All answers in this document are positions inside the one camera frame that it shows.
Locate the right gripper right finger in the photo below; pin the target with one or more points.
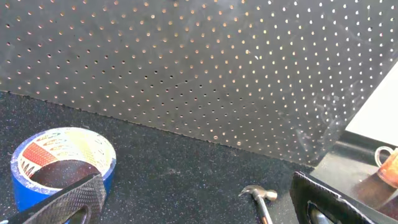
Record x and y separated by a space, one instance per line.
326 196

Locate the roll of blue tape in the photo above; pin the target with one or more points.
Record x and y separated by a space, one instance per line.
62 146

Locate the orange mug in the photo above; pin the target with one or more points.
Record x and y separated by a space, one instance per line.
390 169

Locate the black pegboard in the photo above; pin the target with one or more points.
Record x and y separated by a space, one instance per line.
186 62

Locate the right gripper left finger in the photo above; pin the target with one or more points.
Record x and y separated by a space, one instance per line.
77 193

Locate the hammer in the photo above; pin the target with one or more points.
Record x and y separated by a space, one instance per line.
259 193

